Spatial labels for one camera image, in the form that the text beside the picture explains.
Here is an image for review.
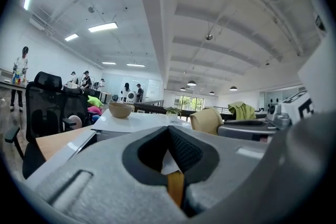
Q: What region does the green cloth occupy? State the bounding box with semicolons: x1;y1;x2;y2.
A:
227;101;257;121

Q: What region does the black strap buckle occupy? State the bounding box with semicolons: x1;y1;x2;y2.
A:
314;15;327;33

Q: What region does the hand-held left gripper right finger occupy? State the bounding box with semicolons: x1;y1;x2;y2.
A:
168;125;268;217

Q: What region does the beige bowl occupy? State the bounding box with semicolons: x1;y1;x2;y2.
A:
108;101;134;119

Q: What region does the white microwave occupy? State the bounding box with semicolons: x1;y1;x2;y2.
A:
25;109;194;189

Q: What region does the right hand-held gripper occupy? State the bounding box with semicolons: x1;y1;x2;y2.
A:
217;90;315;143

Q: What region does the black office chair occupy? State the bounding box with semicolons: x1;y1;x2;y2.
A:
4;71;68;179
62;86;90;131

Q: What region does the green star plush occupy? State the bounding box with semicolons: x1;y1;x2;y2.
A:
87;95;104;109

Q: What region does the long grey desk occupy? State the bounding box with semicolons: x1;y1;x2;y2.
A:
0;74;28;91

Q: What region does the large window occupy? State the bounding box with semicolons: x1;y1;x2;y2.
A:
174;95;205;112

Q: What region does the small variegated potted plant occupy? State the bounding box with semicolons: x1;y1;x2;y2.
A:
164;106;183;122

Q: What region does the tan paper cup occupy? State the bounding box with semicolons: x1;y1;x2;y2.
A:
188;106;224;136

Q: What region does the pink round disc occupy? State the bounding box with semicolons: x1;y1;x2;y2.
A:
68;114;83;130

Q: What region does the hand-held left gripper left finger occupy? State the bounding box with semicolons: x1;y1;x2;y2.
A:
34;125;187;224

